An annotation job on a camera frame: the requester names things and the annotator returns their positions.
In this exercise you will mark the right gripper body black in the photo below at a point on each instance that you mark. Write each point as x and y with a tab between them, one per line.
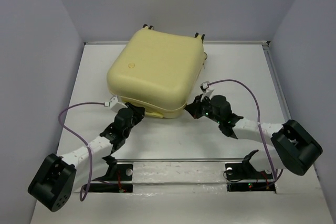
206	107

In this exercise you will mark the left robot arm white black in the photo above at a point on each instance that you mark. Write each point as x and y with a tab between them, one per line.
59	176

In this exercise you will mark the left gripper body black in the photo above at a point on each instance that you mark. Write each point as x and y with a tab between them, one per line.
137	116

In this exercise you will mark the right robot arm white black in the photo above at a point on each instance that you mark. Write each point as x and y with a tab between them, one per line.
294	148

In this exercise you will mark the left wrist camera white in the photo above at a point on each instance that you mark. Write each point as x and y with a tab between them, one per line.
116	104

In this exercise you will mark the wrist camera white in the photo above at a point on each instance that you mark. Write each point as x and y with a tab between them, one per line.
207	90
116	104

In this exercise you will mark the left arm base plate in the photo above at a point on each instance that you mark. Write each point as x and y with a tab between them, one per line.
118	179

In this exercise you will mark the yellow hard-shell suitcase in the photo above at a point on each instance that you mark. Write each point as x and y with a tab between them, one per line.
157	71

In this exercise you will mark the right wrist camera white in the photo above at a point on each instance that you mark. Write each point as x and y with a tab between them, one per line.
207	90

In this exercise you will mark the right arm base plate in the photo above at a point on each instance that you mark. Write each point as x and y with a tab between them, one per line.
247	180

